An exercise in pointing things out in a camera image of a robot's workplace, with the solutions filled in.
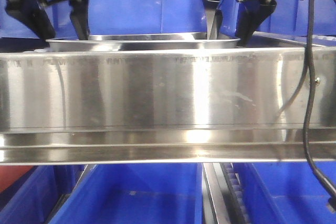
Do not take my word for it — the silver metal tray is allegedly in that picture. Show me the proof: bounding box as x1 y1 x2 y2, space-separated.
46 32 240 52

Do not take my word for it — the blue bin upper right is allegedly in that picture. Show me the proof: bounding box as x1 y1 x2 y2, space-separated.
235 0 336 38

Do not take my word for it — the blue bin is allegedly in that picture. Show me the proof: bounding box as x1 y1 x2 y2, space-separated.
50 163 202 223
1 165 84 223
1 0 238 38
235 0 336 38
233 162 335 223

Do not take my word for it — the blue bin upper centre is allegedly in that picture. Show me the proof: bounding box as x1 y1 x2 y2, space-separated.
1 0 238 38

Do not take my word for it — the blue bin lower right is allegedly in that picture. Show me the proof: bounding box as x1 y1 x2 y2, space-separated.
233 162 335 223

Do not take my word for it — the roller track divider lower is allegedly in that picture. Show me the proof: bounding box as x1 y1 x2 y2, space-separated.
202 163 251 223

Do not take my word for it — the blue bin lower left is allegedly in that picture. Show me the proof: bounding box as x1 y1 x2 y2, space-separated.
1 165 84 223

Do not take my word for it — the blue bin lower centre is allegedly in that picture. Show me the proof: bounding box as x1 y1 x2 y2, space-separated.
50 163 202 223

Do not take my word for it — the stainless steel shelf front rail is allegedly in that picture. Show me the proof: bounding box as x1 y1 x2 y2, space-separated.
0 46 336 166

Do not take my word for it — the black cable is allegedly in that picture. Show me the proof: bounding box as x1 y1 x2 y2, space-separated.
302 0 336 214

